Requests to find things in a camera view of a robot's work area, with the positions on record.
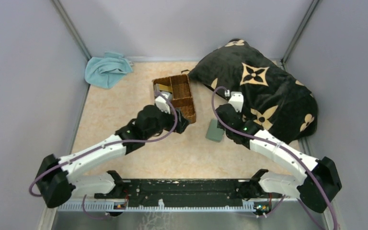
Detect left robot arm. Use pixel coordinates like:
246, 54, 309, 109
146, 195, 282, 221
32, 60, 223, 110
35, 105, 190, 208

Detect black floral pillow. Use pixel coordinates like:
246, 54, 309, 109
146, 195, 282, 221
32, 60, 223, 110
188, 38, 319, 143

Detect brown woven divided basket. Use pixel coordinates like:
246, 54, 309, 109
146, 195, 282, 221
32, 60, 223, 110
152, 74, 196, 124

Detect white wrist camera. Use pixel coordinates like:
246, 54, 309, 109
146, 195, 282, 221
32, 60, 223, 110
225, 90, 244, 113
155, 92, 173, 114

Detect green leather card holder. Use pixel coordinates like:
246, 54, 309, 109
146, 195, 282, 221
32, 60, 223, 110
206, 119, 225, 143

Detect light blue cloth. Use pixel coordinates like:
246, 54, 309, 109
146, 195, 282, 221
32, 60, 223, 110
84, 52, 134, 89

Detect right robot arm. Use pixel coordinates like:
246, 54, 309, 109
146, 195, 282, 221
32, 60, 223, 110
214, 103, 342, 213

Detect gold card stack in basket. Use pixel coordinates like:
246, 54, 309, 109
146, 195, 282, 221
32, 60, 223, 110
153, 83, 173, 95

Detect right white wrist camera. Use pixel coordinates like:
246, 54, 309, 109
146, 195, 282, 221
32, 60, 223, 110
225, 90, 244, 113

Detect aluminium frame rail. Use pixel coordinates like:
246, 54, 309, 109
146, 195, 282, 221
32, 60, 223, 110
57, 192, 288, 216

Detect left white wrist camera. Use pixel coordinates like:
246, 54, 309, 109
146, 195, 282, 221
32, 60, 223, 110
155, 92, 173, 114

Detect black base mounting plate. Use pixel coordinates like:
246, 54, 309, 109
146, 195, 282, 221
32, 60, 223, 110
94, 179, 280, 199

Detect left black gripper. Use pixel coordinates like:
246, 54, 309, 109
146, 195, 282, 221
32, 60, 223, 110
145, 104, 191, 140

